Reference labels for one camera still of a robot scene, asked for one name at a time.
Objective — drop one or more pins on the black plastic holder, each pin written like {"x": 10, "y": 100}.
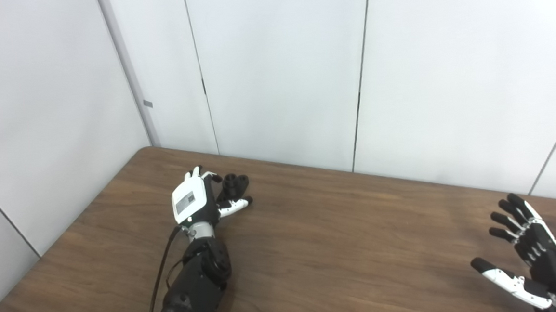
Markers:
{"x": 234, "y": 183}

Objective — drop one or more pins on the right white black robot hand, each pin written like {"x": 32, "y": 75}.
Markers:
{"x": 550, "y": 265}

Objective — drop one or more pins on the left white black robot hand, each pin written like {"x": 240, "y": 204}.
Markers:
{"x": 189, "y": 200}

